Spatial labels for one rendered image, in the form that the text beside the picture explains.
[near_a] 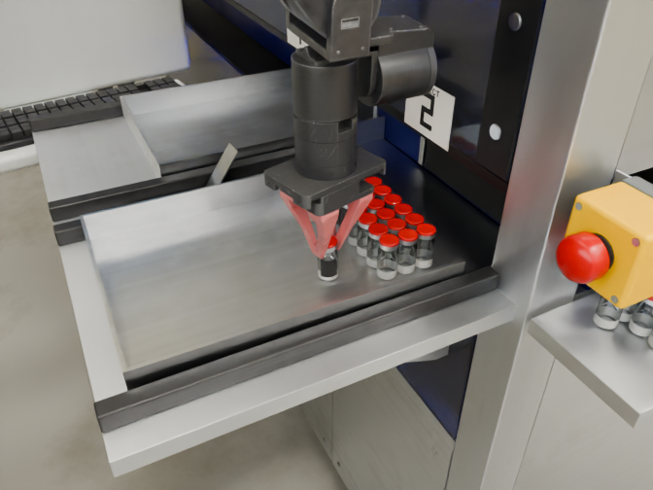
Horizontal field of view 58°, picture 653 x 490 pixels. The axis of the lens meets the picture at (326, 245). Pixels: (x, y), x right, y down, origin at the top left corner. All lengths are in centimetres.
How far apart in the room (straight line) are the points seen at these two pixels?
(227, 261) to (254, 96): 47
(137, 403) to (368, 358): 20
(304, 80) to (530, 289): 29
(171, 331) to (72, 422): 117
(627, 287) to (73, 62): 115
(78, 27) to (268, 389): 99
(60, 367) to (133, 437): 139
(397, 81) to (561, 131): 14
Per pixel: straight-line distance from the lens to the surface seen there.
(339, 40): 47
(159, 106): 105
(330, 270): 62
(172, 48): 144
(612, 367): 60
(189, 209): 74
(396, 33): 53
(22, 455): 173
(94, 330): 62
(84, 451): 167
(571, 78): 52
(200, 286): 63
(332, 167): 53
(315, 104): 51
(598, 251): 50
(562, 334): 61
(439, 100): 65
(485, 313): 61
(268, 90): 110
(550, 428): 85
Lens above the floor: 128
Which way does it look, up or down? 36 degrees down
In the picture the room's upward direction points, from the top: straight up
